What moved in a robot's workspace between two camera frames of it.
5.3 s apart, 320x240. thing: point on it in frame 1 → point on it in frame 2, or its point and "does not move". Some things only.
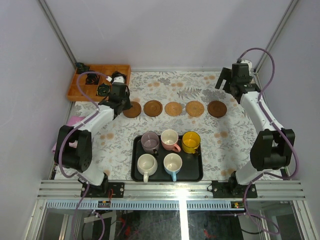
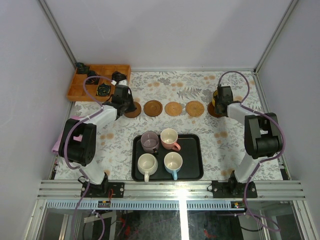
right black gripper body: (232, 83) → (217, 102)
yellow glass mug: (190, 141) → (214, 94)
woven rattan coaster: (173, 108) does not move
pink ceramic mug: (169, 139) does not move
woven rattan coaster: (194, 108) does not move
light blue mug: (172, 164) does not move
